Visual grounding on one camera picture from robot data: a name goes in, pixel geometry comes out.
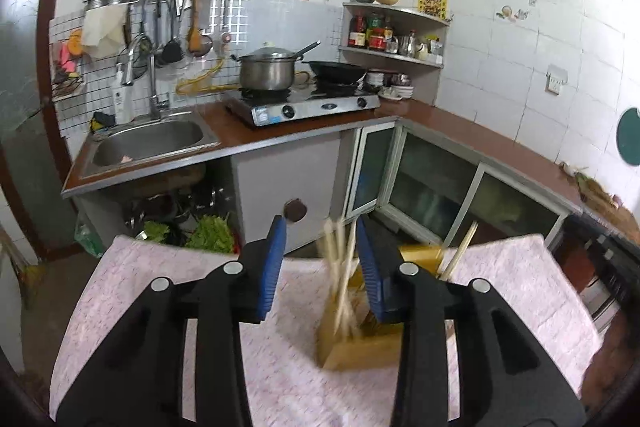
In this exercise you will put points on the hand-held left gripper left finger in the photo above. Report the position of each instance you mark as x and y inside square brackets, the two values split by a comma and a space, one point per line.
[272, 272]

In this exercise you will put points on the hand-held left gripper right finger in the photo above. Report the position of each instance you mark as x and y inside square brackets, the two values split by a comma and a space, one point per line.
[372, 277]

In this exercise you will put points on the pale chopstick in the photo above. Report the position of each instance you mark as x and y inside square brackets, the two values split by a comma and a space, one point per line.
[452, 259]
[462, 248]
[332, 257]
[342, 287]
[352, 239]

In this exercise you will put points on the yellow perforated utensil holder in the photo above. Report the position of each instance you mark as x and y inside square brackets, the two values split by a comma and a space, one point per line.
[360, 352]

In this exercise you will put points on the green leafy vegetable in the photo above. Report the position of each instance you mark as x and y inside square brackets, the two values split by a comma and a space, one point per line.
[212, 234]

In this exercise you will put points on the pink floral tablecloth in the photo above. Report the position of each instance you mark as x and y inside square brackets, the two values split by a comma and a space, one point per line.
[300, 382]

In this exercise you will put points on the glass cabinet doors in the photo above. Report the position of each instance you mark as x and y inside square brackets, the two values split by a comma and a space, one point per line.
[430, 177]

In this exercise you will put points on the steel gas stove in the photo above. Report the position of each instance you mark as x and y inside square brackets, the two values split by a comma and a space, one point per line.
[310, 109]

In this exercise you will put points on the brown kitchen countertop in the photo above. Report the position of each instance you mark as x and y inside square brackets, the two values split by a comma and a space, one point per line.
[450, 122]

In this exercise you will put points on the steel sink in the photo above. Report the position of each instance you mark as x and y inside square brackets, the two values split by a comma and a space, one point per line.
[150, 142]

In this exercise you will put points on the stack of white plates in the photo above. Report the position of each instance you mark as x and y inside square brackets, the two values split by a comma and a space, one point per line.
[396, 93]

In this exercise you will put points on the green plastic bag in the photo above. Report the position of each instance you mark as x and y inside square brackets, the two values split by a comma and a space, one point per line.
[87, 239]

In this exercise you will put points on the steel cooking pot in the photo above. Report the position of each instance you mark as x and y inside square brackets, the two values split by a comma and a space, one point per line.
[265, 74]

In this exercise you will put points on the black wok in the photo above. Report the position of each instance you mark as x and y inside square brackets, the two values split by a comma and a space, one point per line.
[335, 69]

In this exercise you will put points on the white corner shelf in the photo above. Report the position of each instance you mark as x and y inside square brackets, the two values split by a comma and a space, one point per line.
[395, 57]

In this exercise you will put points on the steel faucet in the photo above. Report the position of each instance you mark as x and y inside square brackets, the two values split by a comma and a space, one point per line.
[152, 82]

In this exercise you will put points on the black ladle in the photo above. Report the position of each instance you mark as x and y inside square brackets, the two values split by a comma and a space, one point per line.
[309, 48]

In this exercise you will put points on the black and yellow cloth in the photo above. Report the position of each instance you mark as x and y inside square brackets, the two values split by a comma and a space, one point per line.
[101, 122]

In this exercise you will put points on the white soap bottle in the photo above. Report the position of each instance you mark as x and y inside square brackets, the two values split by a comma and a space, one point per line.
[122, 99]

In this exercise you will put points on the dried plant bundle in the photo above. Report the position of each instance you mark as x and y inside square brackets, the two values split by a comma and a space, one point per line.
[595, 194]

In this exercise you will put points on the red label sauce bottle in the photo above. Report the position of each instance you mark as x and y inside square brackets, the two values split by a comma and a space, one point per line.
[376, 38]

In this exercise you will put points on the black hanging spatula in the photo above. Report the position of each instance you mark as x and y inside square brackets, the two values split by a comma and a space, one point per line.
[172, 52]

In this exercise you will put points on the dark sauce bottle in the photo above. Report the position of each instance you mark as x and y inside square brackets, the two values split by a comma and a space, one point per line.
[356, 34]

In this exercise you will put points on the wooden hanging spoon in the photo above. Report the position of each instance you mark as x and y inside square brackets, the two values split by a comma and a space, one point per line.
[197, 39]

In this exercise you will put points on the straw broom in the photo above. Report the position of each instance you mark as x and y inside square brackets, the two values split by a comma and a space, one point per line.
[22, 272]

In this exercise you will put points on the green round board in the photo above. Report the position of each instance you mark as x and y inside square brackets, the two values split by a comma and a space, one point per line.
[630, 137]

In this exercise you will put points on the white hanging cloth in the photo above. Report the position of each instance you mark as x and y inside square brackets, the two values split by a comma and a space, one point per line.
[102, 32]

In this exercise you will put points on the brown framed glass door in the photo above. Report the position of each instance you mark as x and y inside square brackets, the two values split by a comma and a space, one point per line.
[25, 107]

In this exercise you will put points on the white wall socket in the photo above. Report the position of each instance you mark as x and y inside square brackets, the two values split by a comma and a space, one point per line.
[556, 79]

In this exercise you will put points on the yellow wall poster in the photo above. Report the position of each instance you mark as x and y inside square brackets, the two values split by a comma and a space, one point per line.
[432, 1]

